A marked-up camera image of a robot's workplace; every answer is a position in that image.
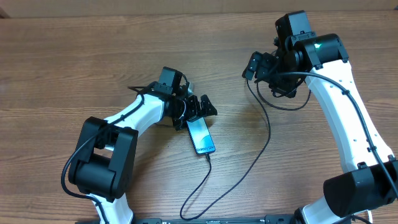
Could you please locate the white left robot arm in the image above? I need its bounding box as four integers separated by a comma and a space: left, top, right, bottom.
61, 67, 218, 223

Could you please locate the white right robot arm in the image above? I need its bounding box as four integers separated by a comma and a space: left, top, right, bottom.
242, 11, 397, 223

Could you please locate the black charger cable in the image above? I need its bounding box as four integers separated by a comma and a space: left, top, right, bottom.
179, 79, 312, 222

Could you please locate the blue smartphone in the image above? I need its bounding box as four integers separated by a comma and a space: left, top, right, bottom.
187, 118, 216, 155

